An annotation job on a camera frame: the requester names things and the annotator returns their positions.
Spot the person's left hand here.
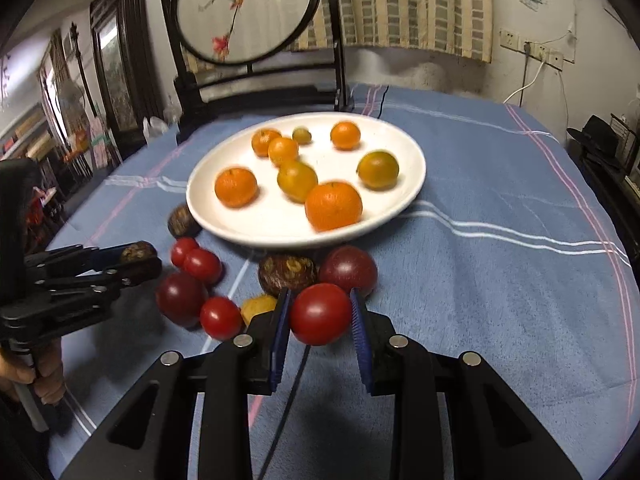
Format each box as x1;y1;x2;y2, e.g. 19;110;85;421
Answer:
0;339;66;405

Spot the round embroidered screen on stand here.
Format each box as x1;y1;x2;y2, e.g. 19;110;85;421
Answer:
160;0;352;143

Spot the small red tomato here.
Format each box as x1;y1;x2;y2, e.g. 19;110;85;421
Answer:
170;237;200;269

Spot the small yellow green citrus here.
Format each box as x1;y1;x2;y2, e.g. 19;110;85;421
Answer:
292;127;312;145

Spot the red cherry tomato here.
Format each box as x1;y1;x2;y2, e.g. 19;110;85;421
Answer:
290;283;352;346

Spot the dark wooden framed mirror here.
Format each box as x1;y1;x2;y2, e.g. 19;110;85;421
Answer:
89;0;162;158

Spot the large orange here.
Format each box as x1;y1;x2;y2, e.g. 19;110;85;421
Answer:
304;181;363;232

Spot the blue striped tablecloth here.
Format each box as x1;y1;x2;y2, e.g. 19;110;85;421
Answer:
49;86;639;479

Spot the dark brown passion fruit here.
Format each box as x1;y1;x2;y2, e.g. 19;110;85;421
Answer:
167;203;202;240

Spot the white wall power strip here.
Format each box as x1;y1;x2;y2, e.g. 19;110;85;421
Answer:
499;28;565;70

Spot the striped beige curtain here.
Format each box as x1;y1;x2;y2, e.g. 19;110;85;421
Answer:
292;0;494;64

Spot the dark purple plum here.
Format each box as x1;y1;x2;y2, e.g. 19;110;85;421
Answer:
319;245;378;297
155;272;208;328

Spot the small orange mandarin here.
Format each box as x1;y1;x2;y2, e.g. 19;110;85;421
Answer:
250;128;282;158

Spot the white oval plate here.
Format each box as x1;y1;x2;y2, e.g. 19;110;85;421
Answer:
186;112;426;249

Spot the white plastic bag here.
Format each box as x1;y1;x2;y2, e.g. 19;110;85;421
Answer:
142;117;169;144

